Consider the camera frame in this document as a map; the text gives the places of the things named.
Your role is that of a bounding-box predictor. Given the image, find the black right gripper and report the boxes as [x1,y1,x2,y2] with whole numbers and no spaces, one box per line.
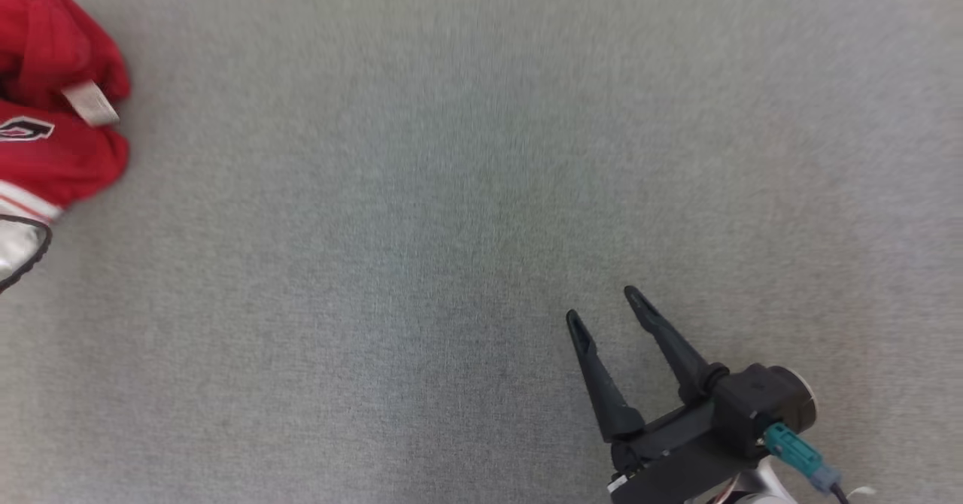
[566,286,769,504]

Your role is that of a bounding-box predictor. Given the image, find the red white sports shorts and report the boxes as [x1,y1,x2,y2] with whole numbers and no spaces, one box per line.
[0,0,132,223]

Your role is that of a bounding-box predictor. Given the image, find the grey fabric sofa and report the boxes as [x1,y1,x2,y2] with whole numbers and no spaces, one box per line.
[0,0,963,504]

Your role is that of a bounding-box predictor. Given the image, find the teal plug right camera cable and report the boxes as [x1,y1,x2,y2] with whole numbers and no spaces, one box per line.
[762,423,855,504]

